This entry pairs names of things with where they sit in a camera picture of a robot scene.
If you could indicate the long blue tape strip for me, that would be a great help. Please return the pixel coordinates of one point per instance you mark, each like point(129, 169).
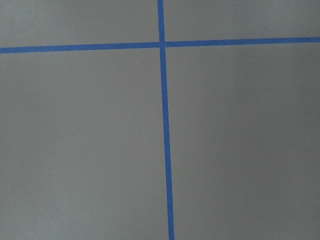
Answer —
point(165, 120)

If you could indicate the crossing blue tape strip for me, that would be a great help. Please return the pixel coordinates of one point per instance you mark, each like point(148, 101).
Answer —
point(155, 45)

